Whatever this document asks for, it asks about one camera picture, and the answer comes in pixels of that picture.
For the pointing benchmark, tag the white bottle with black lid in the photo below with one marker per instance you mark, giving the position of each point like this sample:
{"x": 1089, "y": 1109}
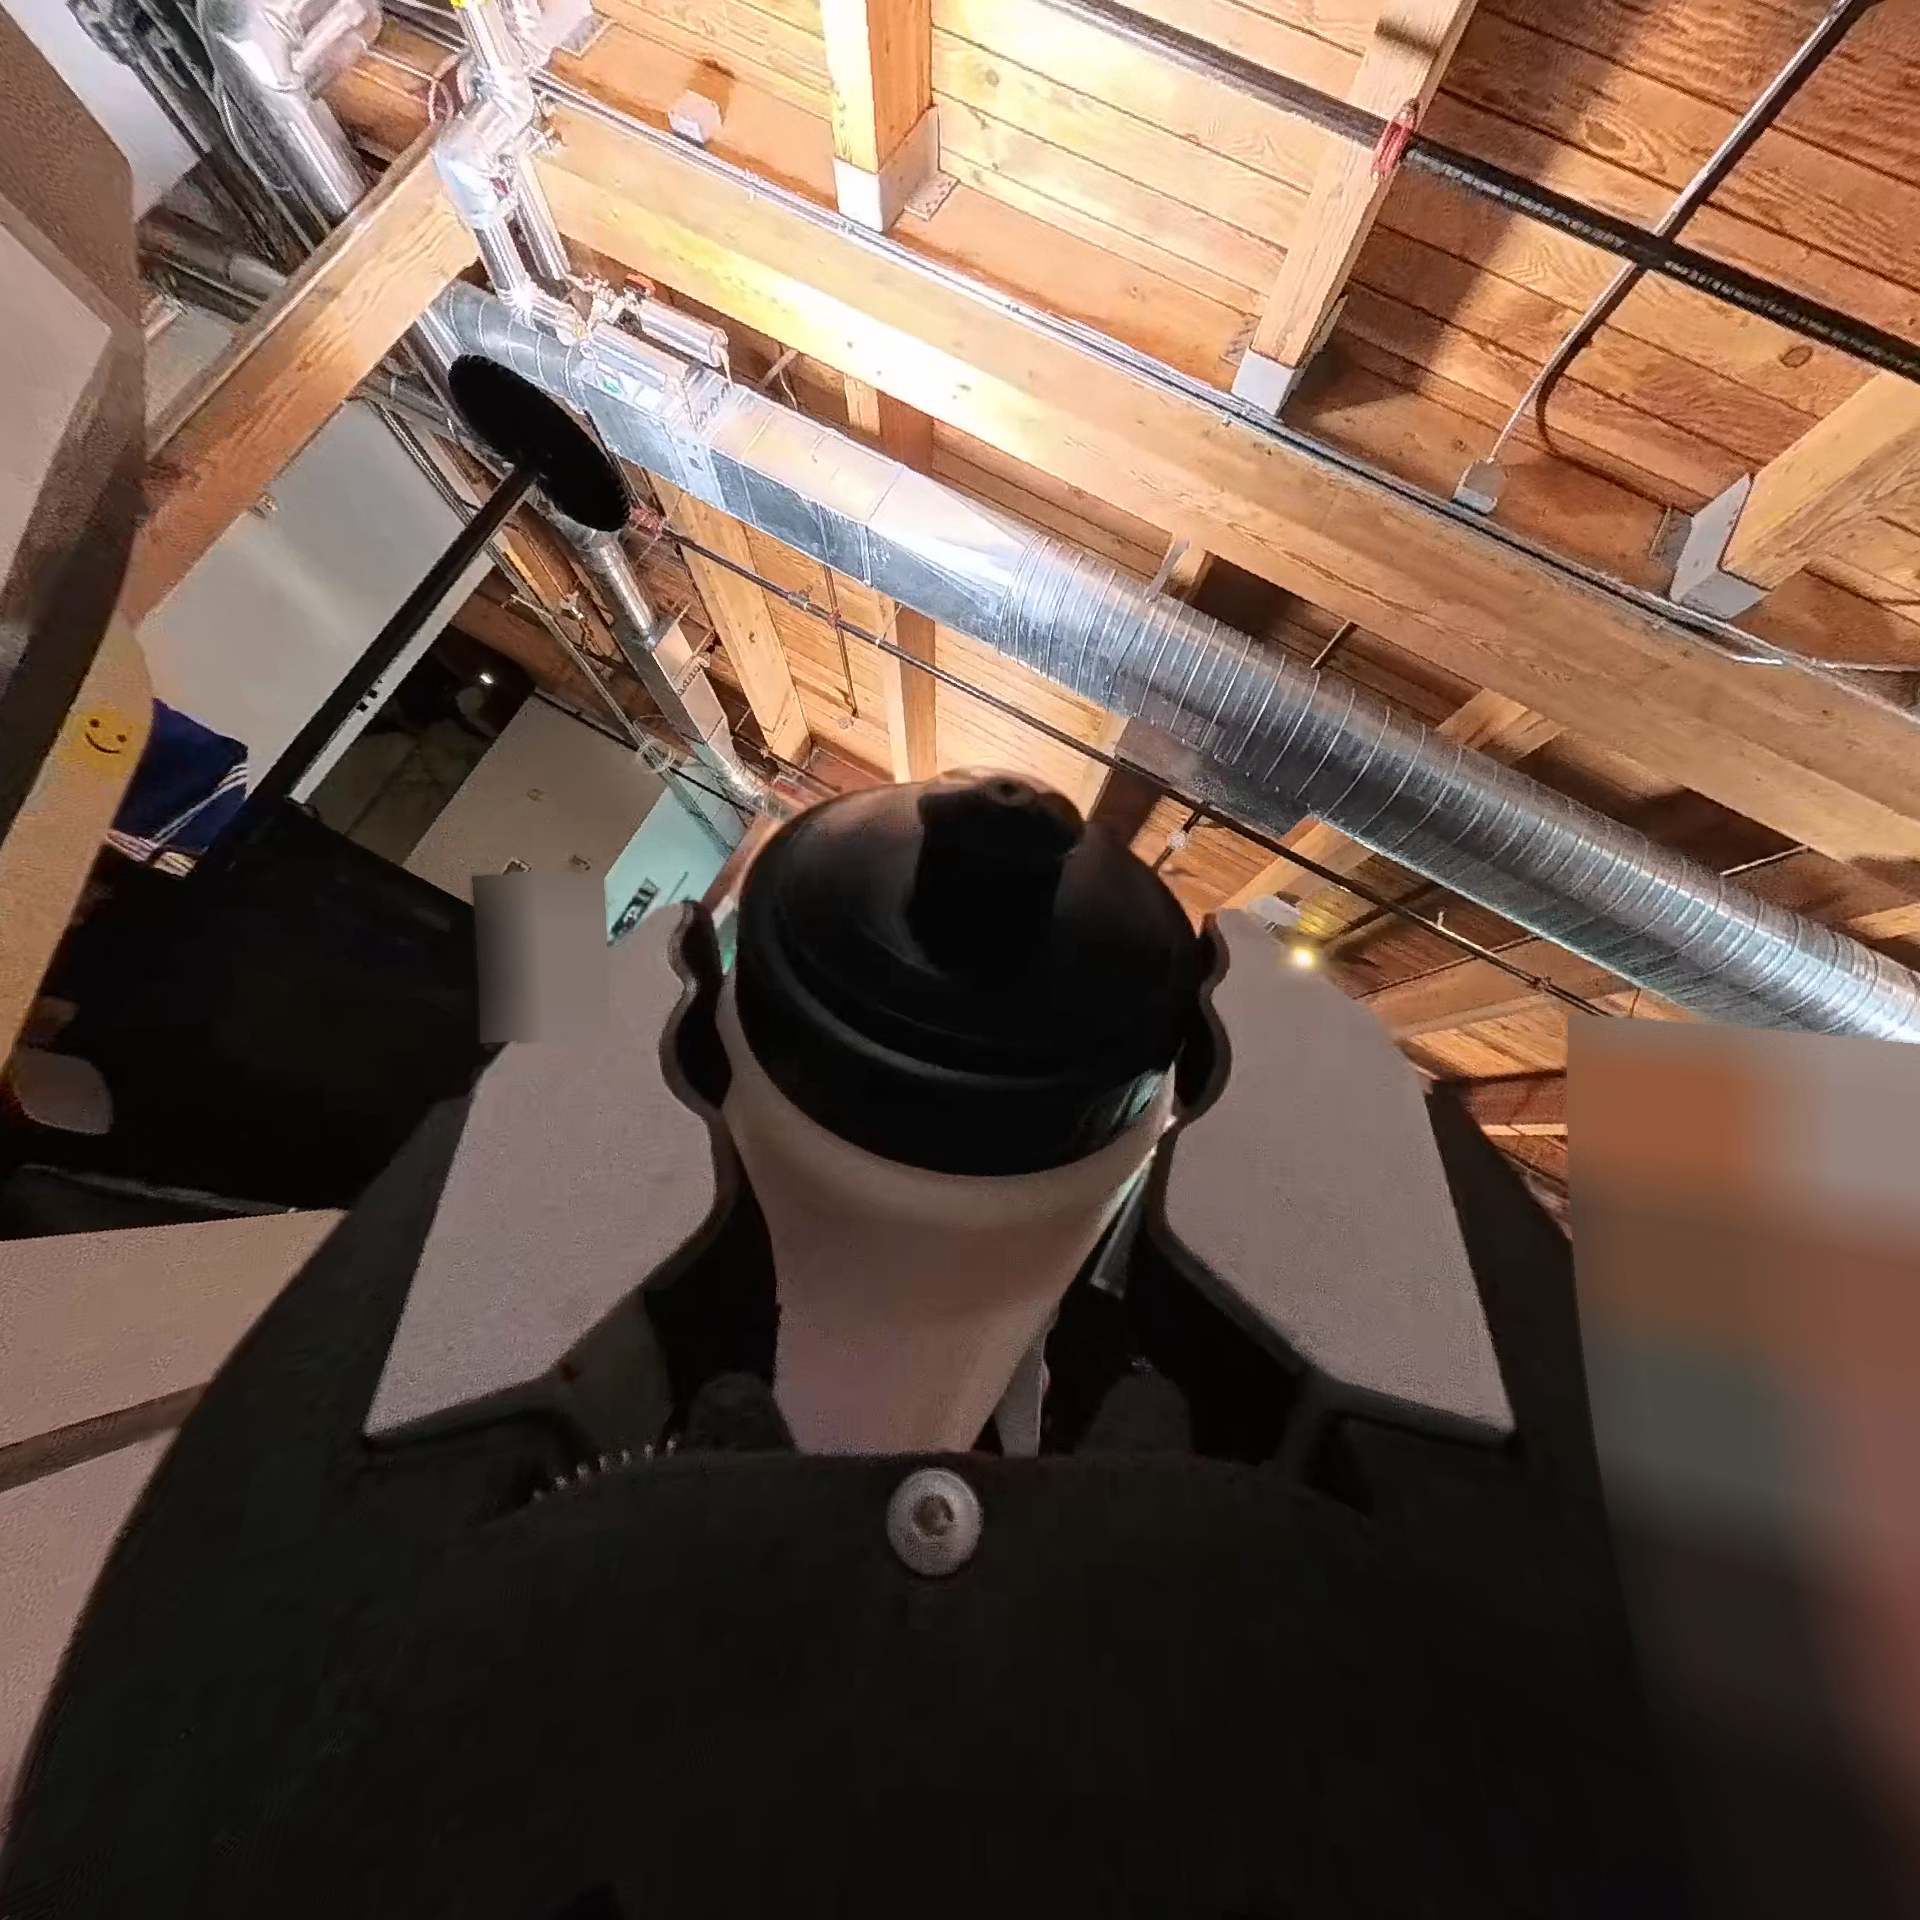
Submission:
{"x": 900, "y": 1245}

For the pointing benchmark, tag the blue jacket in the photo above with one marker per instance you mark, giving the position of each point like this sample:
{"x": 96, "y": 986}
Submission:
{"x": 190, "y": 779}

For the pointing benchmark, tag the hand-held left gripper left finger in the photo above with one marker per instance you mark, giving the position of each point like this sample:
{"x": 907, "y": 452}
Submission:
{"x": 555, "y": 1200}

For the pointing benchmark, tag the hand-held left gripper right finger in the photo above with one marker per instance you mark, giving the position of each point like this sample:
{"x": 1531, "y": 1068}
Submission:
{"x": 1320, "y": 1200}

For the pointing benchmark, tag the long silver spiral duct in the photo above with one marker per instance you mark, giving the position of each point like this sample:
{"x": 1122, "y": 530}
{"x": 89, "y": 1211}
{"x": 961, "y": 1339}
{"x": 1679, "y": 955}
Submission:
{"x": 1355, "y": 731}

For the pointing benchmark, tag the black floor lamp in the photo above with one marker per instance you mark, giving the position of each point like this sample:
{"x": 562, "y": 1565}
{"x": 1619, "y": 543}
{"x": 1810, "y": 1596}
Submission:
{"x": 535, "y": 443}

